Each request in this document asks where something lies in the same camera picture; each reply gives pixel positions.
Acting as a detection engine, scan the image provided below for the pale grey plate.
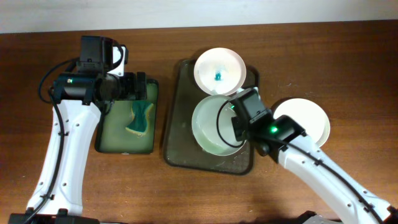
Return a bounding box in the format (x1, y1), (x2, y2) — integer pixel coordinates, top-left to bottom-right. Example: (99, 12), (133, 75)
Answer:
(192, 95), (245, 156)

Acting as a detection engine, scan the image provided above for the cream white plate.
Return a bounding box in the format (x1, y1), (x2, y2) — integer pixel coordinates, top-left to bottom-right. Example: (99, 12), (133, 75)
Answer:
(273, 98), (331, 147)

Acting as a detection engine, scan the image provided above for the green and yellow sponge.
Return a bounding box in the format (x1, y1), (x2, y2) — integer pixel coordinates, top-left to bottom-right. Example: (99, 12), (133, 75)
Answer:
(126, 101), (154, 136)

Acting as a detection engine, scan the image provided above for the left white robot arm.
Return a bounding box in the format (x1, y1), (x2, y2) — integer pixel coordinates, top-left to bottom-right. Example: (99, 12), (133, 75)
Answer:
(8, 35), (154, 223)

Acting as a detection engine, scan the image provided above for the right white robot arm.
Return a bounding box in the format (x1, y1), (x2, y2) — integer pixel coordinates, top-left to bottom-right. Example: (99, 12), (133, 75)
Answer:
(229, 88), (397, 223)

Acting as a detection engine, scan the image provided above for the large dark serving tray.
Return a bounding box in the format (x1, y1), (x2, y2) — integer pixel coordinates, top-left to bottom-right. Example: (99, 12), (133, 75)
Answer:
(163, 59), (254, 175)

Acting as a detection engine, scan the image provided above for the small black water tray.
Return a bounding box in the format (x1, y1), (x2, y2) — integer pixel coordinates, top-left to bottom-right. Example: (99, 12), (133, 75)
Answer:
(95, 79), (159, 154)

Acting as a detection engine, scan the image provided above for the pinkish white plate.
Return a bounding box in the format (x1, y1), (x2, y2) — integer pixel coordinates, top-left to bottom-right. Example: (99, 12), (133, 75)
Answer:
(193, 47), (247, 96)

